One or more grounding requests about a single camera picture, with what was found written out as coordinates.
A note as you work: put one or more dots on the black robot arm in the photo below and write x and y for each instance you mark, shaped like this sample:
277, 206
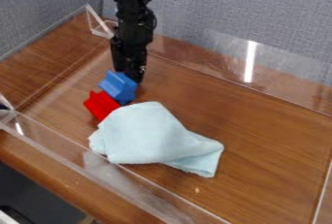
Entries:
130, 9

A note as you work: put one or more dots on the clear acrylic corner bracket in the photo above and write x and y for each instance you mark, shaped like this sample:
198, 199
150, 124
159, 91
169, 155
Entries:
99, 27

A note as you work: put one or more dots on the red plastic block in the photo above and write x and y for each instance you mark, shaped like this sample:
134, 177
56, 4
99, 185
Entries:
100, 105

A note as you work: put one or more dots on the light blue cloth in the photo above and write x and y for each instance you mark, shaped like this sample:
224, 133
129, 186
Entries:
142, 134

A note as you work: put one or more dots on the clear acrylic enclosure wall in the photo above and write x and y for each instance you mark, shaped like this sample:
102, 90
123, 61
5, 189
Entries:
265, 113

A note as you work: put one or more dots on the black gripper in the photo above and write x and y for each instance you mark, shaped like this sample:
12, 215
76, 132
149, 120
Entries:
133, 35

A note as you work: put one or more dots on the blue plastic block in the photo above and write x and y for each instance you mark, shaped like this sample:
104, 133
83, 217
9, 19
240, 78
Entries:
119, 87

